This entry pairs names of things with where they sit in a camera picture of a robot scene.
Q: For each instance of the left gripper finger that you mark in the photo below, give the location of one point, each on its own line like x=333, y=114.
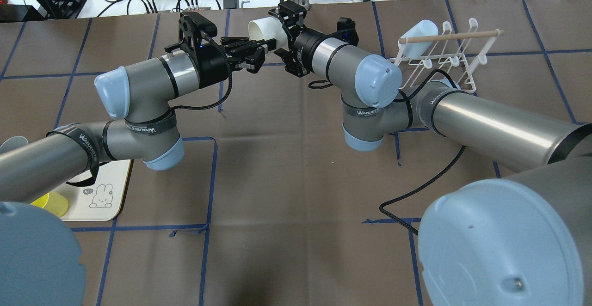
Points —
x=240, y=44
x=248, y=58

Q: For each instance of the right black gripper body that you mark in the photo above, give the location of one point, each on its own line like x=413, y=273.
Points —
x=304, y=47

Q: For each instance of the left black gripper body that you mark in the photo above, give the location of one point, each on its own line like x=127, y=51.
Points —
x=213, y=69

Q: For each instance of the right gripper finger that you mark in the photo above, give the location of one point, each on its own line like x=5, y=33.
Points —
x=288, y=59
x=291, y=16

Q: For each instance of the pale green cup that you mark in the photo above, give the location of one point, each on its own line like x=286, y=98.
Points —
x=268, y=28

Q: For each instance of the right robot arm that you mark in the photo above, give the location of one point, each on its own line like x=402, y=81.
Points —
x=524, y=240

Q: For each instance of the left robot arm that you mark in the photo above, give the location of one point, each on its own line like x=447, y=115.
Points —
x=40, y=256

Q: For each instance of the yellow cup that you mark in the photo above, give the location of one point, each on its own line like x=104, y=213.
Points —
x=53, y=202

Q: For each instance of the grey cup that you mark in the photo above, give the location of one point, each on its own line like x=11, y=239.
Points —
x=13, y=143

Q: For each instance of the cream plastic tray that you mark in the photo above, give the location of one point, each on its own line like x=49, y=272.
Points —
x=101, y=201

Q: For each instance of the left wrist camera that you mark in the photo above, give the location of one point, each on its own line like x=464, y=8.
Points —
x=193, y=28

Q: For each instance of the white wire cup rack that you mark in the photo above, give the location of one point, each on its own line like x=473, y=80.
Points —
x=428, y=46

